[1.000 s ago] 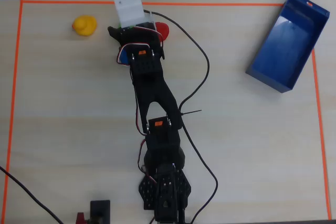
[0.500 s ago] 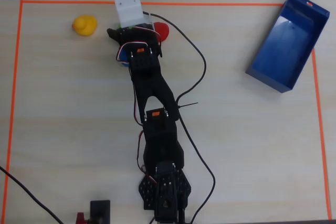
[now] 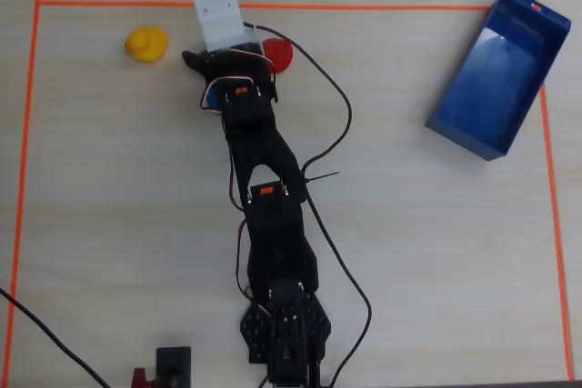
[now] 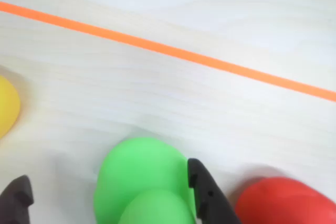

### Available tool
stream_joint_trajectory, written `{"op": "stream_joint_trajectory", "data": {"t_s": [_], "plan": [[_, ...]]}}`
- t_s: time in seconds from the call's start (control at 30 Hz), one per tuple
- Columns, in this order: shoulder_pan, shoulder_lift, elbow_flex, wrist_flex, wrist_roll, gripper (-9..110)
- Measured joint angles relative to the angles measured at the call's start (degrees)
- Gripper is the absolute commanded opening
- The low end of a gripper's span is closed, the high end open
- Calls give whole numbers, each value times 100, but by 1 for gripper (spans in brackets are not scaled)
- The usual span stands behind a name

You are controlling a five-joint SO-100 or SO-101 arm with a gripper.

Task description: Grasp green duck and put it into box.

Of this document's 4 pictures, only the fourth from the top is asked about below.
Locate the yellow rubber duck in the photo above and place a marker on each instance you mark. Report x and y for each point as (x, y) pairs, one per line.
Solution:
(8, 103)

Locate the orange tape strip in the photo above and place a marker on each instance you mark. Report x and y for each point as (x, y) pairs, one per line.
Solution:
(168, 49)

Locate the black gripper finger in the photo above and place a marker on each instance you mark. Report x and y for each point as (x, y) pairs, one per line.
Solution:
(210, 203)
(14, 203)

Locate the red rubber duck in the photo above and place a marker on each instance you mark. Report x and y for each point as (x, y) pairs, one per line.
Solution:
(283, 200)

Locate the green rubber duck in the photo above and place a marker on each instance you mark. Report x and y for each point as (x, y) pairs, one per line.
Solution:
(136, 171)

